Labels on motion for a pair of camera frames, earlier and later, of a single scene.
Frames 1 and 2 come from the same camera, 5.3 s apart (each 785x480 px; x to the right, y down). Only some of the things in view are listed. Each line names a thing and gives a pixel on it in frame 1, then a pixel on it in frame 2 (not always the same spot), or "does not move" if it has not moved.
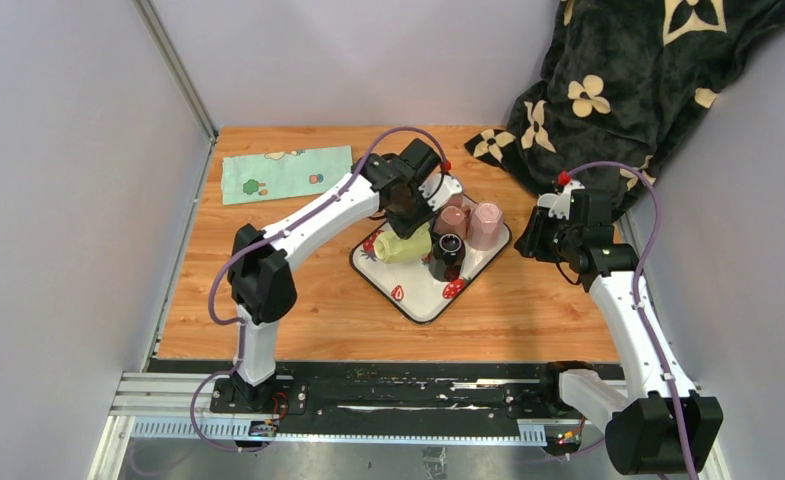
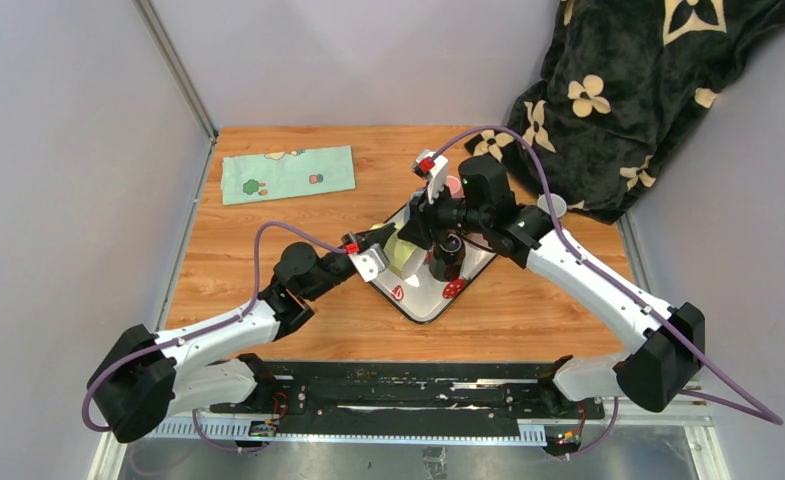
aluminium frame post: [178, 71] does not move
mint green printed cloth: [252, 178] does not move
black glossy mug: [446, 256] does not move
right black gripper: [531, 242] to [423, 217]
